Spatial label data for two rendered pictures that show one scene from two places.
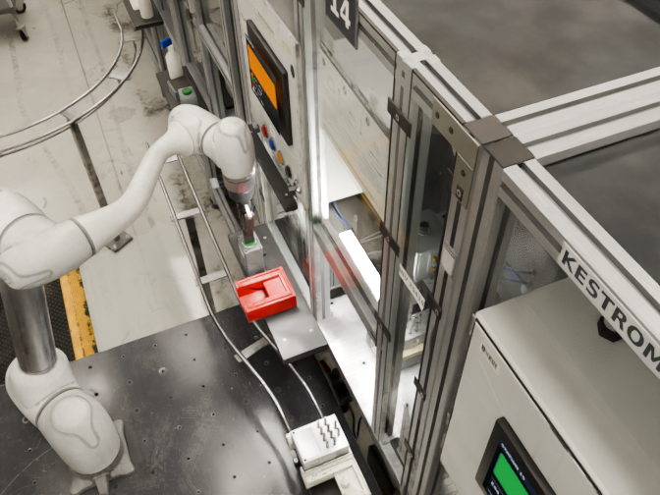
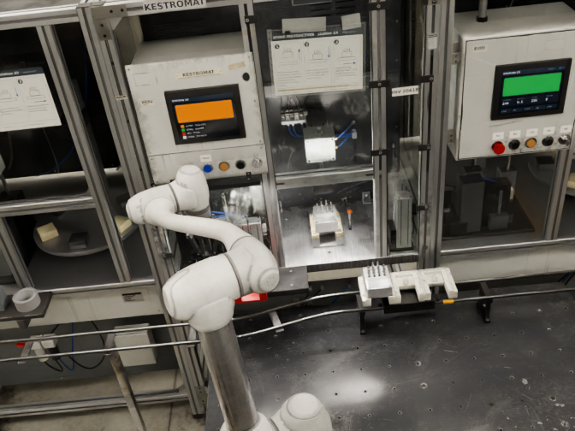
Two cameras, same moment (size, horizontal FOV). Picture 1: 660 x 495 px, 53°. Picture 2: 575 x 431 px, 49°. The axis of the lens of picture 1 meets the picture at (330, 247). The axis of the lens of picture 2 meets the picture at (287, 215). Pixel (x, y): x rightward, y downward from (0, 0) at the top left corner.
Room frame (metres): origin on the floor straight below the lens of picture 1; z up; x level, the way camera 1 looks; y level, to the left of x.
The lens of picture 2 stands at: (0.31, 1.85, 2.57)
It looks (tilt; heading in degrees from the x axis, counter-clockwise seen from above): 35 degrees down; 294
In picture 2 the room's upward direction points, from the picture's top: 7 degrees counter-clockwise
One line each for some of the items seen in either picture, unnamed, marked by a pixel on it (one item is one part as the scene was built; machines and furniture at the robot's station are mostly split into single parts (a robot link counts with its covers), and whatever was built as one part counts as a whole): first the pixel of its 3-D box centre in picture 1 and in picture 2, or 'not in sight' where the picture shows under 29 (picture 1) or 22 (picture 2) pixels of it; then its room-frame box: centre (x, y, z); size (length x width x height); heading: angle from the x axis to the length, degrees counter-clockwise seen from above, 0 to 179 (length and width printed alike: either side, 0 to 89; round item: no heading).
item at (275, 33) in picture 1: (313, 75); (202, 108); (1.40, 0.03, 1.60); 0.42 x 0.29 x 0.46; 22
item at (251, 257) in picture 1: (253, 252); not in sight; (1.38, 0.24, 0.97); 0.08 x 0.08 x 0.12; 22
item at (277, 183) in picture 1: (268, 162); (210, 183); (1.35, 0.16, 1.37); 0.36 x 0.04 x 0.04; 22
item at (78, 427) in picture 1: (80, 428); (304, 426); (0.85, 0.70, 0.85); 0.18 x 0.16 x 0.22; 47
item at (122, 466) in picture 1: (96, 459); not in sight; (0.82, 0.69, 0.71); 0.22 x 0.18 x 0.06; 22
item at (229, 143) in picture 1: (231, 144); (189, 187); (1.38, 0.26, 1.41); 0.13 x 0.11 x 0.16; 47
